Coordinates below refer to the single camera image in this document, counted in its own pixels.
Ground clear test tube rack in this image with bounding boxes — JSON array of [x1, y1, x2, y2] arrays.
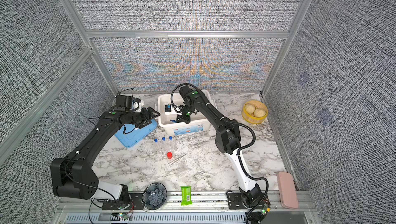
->
[[154, 136, 175, 153]]

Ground bamboo steamer basket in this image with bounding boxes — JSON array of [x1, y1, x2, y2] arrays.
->
[[241, 100, 268, 124]]

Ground metal tweezers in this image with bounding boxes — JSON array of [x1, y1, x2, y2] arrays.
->
[[168, 154, 186, 166]]

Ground blue capped test tube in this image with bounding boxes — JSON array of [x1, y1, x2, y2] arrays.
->
[[161, 137, 167, 150], [154, 138, 159, 152], [169, 136, 174, 151]]

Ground right steamed bun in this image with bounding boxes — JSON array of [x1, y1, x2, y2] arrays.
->
[[253, 108, 267, 118]]

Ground steamed bun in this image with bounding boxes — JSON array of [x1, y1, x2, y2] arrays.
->
[[253, 108, 267, 118], [244, 103, 256, 114]]

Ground pink pouch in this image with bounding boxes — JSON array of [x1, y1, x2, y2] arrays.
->
[[277, 171, 299, 209]]

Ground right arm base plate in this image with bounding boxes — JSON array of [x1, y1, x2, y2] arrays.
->
[[226, 191, 251, 210]]

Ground black corrugated cable hose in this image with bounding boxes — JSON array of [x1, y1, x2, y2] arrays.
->
[[170, 83, 269, 212]]

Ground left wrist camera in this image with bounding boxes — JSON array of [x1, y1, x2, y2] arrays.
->
[[113, 95, 141, 111]]

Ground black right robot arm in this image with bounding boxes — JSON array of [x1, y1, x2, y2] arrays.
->
[[171, 83, 266, 209]]

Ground blue plastic bin lid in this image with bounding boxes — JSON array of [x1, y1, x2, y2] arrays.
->
[[112, 101, 157, 149]]

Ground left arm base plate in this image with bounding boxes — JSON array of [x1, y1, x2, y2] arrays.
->
[[101, 193, 144, 211]]

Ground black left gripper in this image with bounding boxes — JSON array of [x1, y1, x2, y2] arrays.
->
[[126, 106, 160, 129]]

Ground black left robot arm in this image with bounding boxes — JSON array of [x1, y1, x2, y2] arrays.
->
[[50, 107, 160, 204]]

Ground left steamed bun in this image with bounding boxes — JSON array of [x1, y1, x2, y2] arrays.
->
[[244, 103, 256, 114]]

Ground white plastic storage bin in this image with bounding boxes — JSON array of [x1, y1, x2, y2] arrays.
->
[[156, 94, 211, 136]]

